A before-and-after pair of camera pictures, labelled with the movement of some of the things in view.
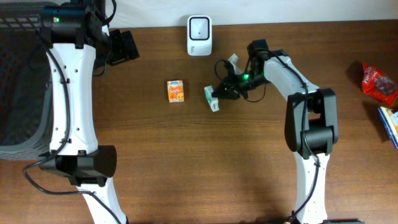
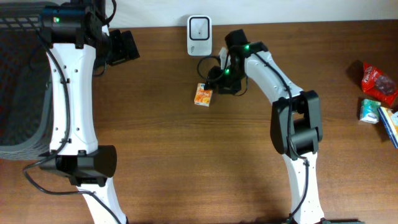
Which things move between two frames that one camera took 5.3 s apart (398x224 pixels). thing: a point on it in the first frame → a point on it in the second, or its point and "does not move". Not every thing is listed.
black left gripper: (126, 46) does not move
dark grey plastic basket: (25, 83) does not move
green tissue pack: (213, 101) → (369, 111)
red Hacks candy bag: (379, 85) does not move
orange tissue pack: (176, 91) → (203, 97)
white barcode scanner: (199, 31) does not move
